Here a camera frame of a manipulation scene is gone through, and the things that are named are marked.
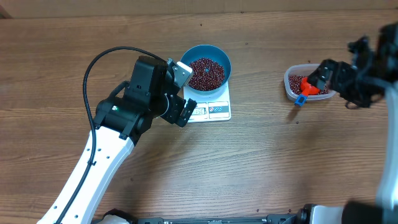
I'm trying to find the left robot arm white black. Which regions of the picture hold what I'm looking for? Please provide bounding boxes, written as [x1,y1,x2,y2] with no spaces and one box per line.
[39,56,197,223]

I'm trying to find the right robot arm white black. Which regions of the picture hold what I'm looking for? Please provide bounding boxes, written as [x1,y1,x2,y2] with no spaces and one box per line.
[299,22,397,223]

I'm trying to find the white digital kitchen scale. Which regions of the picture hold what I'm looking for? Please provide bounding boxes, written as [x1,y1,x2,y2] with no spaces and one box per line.
[183,82,232,123]

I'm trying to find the clear plastic container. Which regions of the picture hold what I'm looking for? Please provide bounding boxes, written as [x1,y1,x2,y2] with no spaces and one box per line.
[284,63,336,102]

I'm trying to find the red beans in container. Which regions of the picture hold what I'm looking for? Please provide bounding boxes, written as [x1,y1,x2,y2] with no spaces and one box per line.
[289,75,330,95]

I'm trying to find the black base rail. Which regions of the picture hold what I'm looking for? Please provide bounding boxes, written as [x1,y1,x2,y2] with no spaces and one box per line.
[91,208,312,224]

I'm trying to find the orange measuring scoop blue handle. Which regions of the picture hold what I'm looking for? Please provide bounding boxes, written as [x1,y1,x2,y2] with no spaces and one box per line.
[294,77,320,107]

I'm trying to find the red beans in bowl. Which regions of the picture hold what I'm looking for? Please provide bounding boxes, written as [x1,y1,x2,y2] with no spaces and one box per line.
[188,58,225,91]

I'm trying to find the teal metal bowl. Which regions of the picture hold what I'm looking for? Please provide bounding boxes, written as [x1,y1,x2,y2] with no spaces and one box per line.
[181,45,232,84]

